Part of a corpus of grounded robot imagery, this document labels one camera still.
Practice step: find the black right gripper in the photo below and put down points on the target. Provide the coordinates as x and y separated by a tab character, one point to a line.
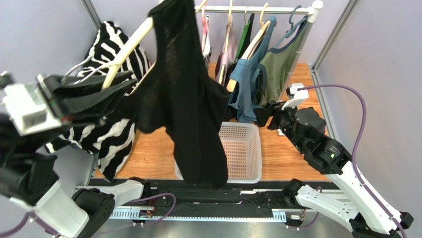
272	116

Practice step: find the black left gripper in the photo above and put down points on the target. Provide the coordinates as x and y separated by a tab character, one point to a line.
74	105

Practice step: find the black white striped tank top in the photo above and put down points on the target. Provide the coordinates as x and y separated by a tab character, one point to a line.
206	43

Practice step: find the cream white hanger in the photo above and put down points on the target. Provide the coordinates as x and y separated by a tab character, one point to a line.
123	54

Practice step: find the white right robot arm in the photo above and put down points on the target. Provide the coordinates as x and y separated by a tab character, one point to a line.
366	215

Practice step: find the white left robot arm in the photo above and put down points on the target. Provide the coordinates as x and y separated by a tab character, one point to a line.
28	179

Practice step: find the blue ribbed tank top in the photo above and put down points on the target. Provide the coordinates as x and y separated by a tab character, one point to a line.
242	98

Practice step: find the wooden hanger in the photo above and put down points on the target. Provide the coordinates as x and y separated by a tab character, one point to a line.
258	38

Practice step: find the olive green tank top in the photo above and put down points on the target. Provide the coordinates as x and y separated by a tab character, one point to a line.
273	68

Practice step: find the pink lilac tank top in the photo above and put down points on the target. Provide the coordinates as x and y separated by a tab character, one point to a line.
230	56

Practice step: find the green hanger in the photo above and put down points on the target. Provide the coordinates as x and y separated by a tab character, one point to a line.
246	34

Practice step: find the blue grey hanger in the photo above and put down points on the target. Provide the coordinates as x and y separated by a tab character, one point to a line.
290	26

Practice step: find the beige hanger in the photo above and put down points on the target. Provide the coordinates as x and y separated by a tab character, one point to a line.
221	75

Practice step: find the white plastic laundry basket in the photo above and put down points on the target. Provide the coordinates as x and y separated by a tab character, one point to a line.
228	153

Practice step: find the zebra striped pillow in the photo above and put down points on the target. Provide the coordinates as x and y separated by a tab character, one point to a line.
111	144

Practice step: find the white metal clothes rack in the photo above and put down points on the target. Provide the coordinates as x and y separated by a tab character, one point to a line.
303	27

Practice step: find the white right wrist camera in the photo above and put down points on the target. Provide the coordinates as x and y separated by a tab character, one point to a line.
296	94

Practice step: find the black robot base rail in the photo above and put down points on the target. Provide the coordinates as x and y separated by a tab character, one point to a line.
263	201

